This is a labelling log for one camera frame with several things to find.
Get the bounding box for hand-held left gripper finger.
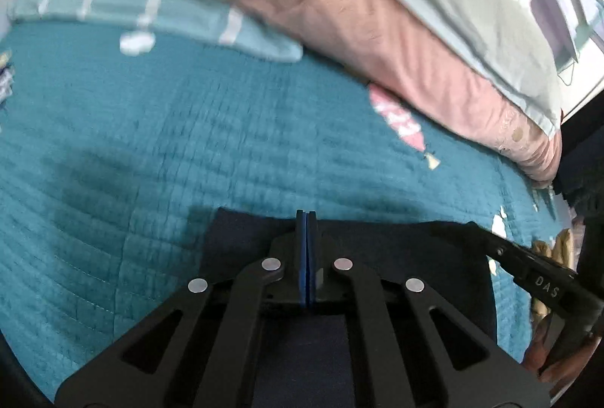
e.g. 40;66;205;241
308;211;550;408
54;210;307;408

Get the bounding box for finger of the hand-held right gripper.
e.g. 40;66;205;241
429;222;534;279

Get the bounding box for dark denim jacket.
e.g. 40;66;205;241
198;206;498;408

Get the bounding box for person's right hand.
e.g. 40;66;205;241
524;323;604;385

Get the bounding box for folded tan pants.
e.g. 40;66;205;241
531;229;579;328

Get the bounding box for navy and yellow puffer jacket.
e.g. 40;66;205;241
552;103;604;267

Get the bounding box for teal quilted bedspread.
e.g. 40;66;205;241
0;18;567;402

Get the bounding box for pink pillow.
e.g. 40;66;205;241
177;0;564;188

